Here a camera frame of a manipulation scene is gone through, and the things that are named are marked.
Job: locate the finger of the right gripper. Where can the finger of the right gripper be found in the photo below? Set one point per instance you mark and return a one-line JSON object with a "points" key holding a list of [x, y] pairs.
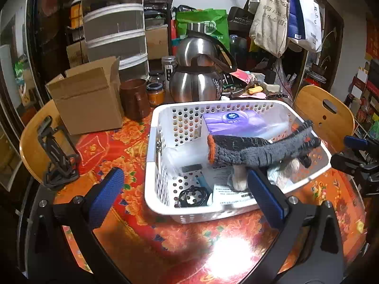
{"points": [[354, 167], [355, 141]]}

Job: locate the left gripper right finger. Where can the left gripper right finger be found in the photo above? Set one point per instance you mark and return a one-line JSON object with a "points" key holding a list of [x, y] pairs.
{"points": [[321, 259]]}

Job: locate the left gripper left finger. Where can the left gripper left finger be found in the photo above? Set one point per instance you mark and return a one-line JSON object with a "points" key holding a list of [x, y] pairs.
{"points": [[50, 259]]}

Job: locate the white plush bunny toy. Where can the white plush bunny toy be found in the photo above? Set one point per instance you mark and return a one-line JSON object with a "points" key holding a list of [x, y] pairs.
{"points": [[279, 174]]}

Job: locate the purple tissue pack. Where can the purple tissue pack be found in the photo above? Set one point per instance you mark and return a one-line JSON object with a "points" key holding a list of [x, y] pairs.
{"points": [[241, 124]]}

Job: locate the grey knitted glove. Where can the grey knitted glove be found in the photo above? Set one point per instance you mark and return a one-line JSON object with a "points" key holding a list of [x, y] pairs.
{"points": [[255, 152]]}

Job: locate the white perforated plastic basket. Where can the white perforated plastic basket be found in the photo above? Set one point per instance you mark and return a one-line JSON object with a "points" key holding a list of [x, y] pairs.
{"points": [[182, 198]]}

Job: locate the white printed plastic bag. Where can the white printed plastic bag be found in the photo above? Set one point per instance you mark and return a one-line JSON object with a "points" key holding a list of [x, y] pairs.
{"points": [[193, 156]]}

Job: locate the right wooden chair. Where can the right wooden chair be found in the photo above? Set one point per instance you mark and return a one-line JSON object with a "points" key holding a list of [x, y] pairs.
{"points": [[332, 119]]}

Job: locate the wooden chair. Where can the wooden chair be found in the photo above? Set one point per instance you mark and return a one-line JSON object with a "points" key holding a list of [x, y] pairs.
{"points": [[33, 156], [332, 119]]}

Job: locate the shelf with boxes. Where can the shelf with boxes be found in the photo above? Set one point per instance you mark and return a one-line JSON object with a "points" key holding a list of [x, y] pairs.
{"points": [[362, 100]]}

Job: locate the left wooden chair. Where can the left wooden chair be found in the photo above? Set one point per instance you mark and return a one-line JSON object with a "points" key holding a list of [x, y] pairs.
{"points": [[33, 156]]}

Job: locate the white blue shopping bag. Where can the white blue shopping bag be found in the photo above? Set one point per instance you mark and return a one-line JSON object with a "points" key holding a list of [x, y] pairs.
{"points": [[305, 25]]}

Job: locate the beige canvas tote bag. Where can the beige canvas tote bag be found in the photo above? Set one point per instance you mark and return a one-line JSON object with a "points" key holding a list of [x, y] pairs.
{"points": [[270, 26]]}

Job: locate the open cardboard box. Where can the open cardboard box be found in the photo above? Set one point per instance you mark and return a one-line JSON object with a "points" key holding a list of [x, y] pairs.
{"points": [[87, 96]]}

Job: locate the brown mug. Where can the brown mug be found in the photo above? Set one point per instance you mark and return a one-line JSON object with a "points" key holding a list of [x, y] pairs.
{"points": [[134, 99]]}

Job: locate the stainless steel kettle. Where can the stainless steel kettle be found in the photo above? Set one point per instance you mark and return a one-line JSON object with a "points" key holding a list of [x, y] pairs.
{"points": [[202, 63]]}

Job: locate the orange lidded jar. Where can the orange lidded jar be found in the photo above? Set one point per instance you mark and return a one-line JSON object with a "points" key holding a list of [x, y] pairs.
{"points": [[156, 94]]}

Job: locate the green shopping bag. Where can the green shopping bag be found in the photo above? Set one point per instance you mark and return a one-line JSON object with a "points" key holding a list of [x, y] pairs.
{"points": [[214, 20]]}

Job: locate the dark glass cabinet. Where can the dark glass cabinet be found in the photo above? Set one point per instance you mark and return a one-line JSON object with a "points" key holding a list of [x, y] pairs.
{"points": [[36, 36]]}

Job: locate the grey plastic drawer tower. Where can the grey plastic drawer tower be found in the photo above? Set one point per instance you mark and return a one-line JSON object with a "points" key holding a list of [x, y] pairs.
{"points": [[116, 28]]}

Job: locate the red wall scroll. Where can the red wall scroll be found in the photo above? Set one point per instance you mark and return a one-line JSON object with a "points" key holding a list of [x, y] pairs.
{"points": [[372, 38]]}

